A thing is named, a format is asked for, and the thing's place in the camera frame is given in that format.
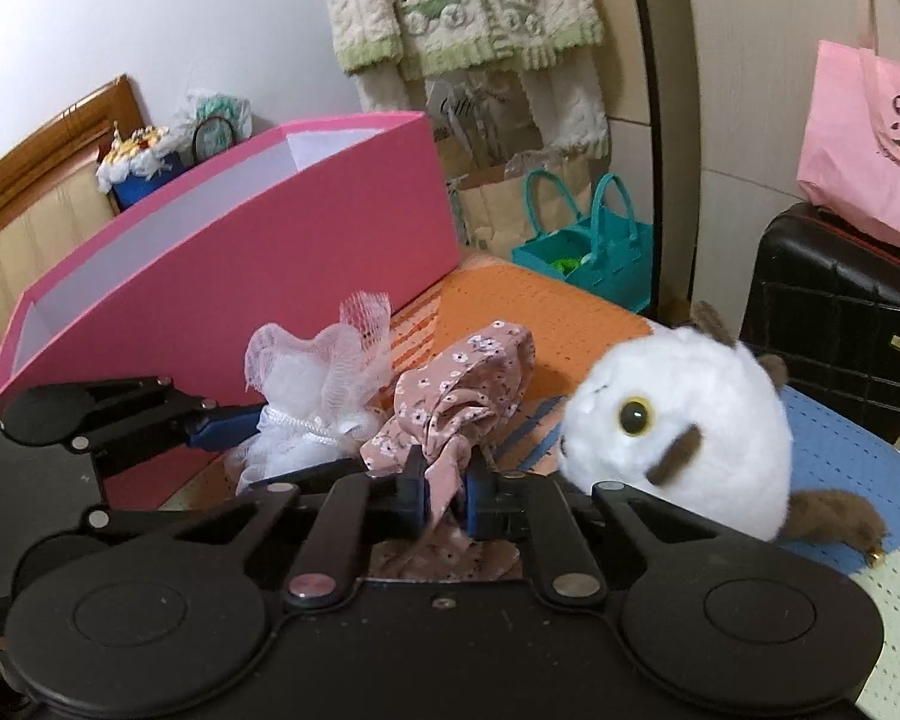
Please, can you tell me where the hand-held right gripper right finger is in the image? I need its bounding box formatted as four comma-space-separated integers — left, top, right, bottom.
465, 461, 721, 605

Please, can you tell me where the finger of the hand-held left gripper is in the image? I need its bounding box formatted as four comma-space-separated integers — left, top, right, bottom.
82, 463, 380, 533
75, 376, 260, 477

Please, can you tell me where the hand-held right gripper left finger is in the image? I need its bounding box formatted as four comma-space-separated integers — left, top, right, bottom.
161, 450, 428, 608

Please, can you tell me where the white mesh bath sponge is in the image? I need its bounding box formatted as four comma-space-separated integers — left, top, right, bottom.
229, 289, 395, 492

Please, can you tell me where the pink floral cloth scrunchie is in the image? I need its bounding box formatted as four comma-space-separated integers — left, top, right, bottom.
360, 319, 537, 582

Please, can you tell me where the pink cardboard box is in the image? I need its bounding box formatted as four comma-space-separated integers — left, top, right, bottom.
0, 111, 460, 511

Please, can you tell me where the white plush cat toy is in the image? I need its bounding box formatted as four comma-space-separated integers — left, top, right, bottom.
555, 301, 887, 563

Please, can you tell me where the orange and blue patchwork mat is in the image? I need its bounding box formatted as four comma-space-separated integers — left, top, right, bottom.
157, 251, 900, 720

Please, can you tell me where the wooden padded headboard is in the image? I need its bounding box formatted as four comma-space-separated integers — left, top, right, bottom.
0, 75, 147, 361

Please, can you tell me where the blue pot with flowers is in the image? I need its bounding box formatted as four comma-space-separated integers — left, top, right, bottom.
96, 124, 185, 211

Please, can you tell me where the teal woven handbag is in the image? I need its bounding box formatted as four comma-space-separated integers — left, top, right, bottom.
511, 169, 655, 312

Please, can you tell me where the brown paper bag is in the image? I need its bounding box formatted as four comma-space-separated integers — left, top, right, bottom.
450, 157, 593, 260

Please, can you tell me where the teal and white mesh bundle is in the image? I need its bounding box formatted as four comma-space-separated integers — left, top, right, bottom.
176, 90, 254, 166

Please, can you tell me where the clear plastic gift bag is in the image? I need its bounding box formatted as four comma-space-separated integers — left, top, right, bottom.
424, 75, 545, 170

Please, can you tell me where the black suitcase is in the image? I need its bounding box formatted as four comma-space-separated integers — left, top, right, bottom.
739, 202, 900, 445

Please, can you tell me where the cream knitted sweater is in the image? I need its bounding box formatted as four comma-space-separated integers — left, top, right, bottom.
322, 0, 612, 166

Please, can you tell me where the pink tote bag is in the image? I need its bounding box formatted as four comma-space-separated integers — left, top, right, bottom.
796, 0, 900, 260

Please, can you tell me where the black vertical frame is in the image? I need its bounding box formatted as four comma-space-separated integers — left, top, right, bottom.
624, 0, 672, 320

